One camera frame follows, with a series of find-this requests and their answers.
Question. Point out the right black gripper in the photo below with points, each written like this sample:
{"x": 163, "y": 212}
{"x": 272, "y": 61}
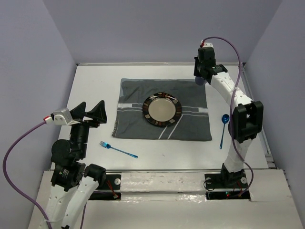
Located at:
{"x": 197, "y": 72}

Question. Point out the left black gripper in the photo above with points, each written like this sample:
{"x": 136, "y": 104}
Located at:
{"x": 98, "y": 112}

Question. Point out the purple white cup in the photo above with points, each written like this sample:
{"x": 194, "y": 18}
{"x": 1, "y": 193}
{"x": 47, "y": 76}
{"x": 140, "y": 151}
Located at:
{"x": 200, "y": 81}

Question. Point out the grey striped cloth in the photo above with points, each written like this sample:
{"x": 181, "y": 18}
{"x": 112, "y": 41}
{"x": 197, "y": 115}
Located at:
{"x": 194, "y": 124}

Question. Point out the dark rimmed dinner plate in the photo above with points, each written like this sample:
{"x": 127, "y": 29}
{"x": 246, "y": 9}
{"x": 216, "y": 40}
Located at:
{"x": 162, "y": 109}

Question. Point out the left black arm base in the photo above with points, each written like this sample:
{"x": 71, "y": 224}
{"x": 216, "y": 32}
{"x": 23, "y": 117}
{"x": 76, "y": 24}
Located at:
{"x": 109, "y": 190}

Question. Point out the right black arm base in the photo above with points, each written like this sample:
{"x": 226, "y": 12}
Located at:
{"x": 226, "y": 186}

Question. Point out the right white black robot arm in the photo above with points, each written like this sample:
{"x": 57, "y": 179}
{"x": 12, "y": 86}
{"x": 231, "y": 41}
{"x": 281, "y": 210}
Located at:
{"x": 246, "y": 115}

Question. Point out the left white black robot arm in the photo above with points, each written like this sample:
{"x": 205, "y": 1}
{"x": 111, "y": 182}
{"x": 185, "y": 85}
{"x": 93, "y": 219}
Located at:
{"x": 72, "y": 182}

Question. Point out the blue metal fork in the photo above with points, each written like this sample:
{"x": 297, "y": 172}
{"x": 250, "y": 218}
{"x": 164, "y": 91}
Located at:
{"x": 108, "y": 146}

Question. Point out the blue metal spoon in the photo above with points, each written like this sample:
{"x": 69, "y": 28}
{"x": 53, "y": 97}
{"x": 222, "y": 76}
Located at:
{"x": 225, "y": 119}

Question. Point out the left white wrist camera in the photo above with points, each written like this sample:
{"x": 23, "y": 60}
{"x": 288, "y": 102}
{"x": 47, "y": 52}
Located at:
{"x": 61, "y": 117}

